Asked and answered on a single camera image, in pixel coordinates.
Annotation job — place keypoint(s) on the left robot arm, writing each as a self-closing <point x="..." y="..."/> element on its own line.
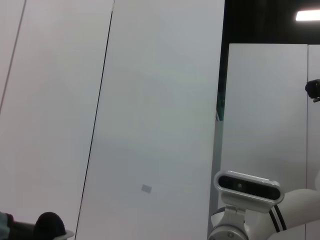
<point x="300" y="207"/>

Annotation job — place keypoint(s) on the grey-green cloth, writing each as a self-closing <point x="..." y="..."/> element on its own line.
<point x="4" y="226"/>

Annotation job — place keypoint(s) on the small grey wall plate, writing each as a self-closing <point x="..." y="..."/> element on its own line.
<point x="146" y="188"/>

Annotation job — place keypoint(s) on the silver head camera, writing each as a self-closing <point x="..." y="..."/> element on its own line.
<point x="250" y="186"/>

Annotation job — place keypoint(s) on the black cloth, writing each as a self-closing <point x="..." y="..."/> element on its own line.
<point x="50" y="225"/>

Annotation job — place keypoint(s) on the small black mounted device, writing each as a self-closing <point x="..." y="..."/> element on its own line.
<point x="312" y="88"/>

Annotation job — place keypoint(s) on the white robot neck mount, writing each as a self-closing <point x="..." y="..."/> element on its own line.
<point x="232" y="220"/>

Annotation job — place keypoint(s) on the white ceiling light strip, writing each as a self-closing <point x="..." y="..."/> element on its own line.
<point x="308" y="15"/>

